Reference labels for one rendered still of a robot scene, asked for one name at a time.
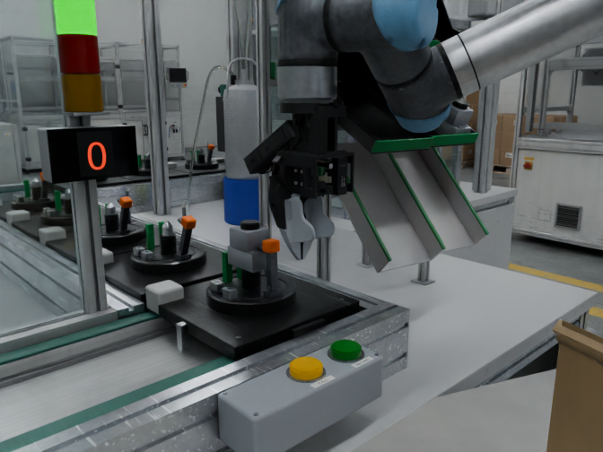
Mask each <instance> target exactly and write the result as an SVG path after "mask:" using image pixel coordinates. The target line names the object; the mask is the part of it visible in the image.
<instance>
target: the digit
mask: <svg viewBox="0 0 603 452"><path fill-rule="evenodd" d="M76 136H77V145H78V155H79V164H80V173H81V178H82V177H91V176H99V175H109V174H115V169H114V158H113V147H112V135H111V131H94V132H77V133H76Z"/></svg>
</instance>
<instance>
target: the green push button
mask: <svg viewBox="0 0 603 452"><path fill-rule="evenodd" d="M330 354H331V355H332V356H333V357H334V358H336V359H339V360H343V361H351V360H355V359H358V358H359V357H361V355H362V346H361V345H360V344H358V343H357V342H355V341H352V340H338V341H335V342H333V343H332V344H331V345H330Z"/></svg>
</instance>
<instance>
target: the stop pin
mask: <svg viewBox="0 0 603 452"><path fill-rule="evenodd" d="M176 329H177V345H178V349H179V350H180V351H182V352H184V351H186V350H188V349H189V347H188V324H187V323H185V322H183V321H182V322H179V323H177V324H176Z"/></svg>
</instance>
